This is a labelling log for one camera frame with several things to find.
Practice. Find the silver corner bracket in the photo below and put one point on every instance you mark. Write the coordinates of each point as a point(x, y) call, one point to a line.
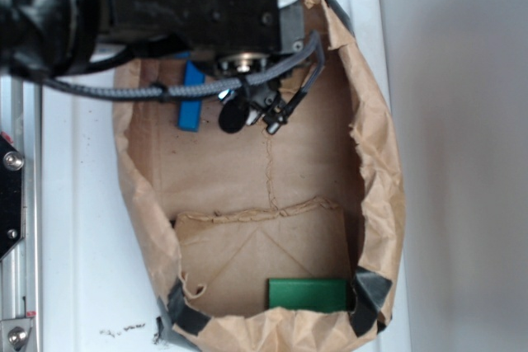
point(15, 334)

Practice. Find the green rectangular block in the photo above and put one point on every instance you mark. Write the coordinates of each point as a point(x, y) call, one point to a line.
point(317, 295)

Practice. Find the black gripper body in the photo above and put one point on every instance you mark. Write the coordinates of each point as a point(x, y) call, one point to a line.
point(259, 78)

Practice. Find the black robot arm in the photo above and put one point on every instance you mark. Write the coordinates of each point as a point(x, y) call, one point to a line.
point(247, 45)

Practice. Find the brown paper-lined box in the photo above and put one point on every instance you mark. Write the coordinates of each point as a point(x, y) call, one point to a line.
point(217, 215)

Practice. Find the aluminium frame rail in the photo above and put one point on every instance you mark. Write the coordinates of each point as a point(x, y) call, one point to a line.
point(20, 269)

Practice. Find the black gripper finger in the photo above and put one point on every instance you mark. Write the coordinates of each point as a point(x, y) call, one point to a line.
point(275, 118)

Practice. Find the black foam microphone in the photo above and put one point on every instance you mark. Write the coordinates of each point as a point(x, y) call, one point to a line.
point(233, 117)

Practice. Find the blue rectangular block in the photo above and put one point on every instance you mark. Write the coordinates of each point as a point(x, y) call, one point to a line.
point(190, 111)

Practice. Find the black metal bracket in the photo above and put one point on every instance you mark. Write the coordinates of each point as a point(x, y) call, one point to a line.
point(12, 195)

